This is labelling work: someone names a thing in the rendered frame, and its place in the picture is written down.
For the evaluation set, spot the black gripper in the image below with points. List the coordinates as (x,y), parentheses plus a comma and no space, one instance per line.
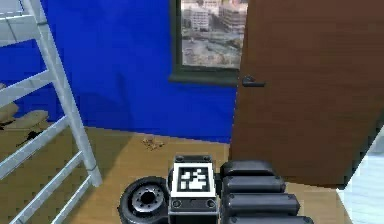
(146,200)

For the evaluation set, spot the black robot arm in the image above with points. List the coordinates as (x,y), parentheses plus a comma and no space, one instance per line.
(233,196)

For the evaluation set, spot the small brown floor debris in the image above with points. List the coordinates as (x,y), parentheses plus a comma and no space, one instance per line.
(152,143)

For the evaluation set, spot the beige pillow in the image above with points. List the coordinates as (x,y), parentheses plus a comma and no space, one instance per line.
(7,111)

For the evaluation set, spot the dark framed window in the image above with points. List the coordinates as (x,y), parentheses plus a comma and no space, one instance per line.
(210,40)

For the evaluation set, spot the brown wooden room door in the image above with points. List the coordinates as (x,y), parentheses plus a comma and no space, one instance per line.
(310,90)

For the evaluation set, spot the white ladder shelf frame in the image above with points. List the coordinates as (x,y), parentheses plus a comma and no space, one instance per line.
(56,110)

